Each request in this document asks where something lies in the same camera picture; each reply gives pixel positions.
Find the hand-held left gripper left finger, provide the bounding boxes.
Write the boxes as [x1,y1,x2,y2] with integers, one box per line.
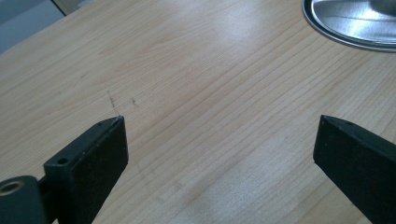
[43,115,130,224]

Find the round metal tray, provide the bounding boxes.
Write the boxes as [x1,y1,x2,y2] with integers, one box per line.
[302,0,396,53]

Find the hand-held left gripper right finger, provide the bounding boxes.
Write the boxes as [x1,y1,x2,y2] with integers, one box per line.
[312,114,396,224]

